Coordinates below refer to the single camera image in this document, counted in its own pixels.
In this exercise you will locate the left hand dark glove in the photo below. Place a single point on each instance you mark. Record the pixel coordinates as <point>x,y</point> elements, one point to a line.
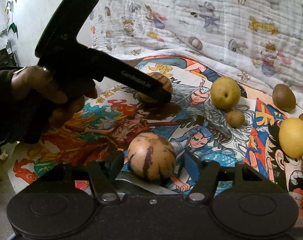
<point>32,102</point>

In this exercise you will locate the straw hat pirate poster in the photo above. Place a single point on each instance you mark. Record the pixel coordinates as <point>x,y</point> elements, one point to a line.
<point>266,156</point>

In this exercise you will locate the yellow lemon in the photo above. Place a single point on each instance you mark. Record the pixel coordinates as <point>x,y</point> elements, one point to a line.
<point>291,137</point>

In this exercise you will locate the white-haired warrior poster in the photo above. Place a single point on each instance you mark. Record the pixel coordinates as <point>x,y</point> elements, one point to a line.
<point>189,122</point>

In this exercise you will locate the orange anime poster underneath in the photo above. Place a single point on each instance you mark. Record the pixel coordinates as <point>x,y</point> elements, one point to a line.
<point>162,64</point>

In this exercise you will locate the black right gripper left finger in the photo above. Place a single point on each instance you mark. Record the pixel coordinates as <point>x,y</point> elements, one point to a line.
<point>102,174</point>

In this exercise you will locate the small brown longan fruit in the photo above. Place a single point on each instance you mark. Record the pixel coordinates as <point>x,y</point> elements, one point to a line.
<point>235,118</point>

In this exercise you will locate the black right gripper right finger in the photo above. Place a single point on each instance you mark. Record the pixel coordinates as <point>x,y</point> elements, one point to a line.
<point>204,174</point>

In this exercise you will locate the green-yellow pear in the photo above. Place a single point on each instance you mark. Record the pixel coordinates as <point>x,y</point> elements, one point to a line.
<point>225,93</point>

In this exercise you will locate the white cartoon print blanket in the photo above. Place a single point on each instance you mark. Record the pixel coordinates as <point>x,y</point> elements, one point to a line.
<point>257,42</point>

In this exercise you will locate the striped pepino melon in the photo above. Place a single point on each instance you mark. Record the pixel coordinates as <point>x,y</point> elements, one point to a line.
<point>166,86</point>
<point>151,157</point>

